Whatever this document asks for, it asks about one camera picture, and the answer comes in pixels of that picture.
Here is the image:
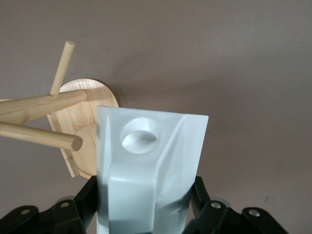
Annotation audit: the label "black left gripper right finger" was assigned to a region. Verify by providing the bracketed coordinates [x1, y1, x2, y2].
[185, 175, 296, 234]

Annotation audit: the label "white faceted cup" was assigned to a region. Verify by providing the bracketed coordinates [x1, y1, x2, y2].
[96, 104, 210, 234]

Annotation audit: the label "wooden cup rack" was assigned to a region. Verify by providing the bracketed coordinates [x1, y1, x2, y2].
[0, 40, 120, 180]

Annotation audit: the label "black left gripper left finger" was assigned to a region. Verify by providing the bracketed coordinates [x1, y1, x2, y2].
[0, 174, 100, 234]

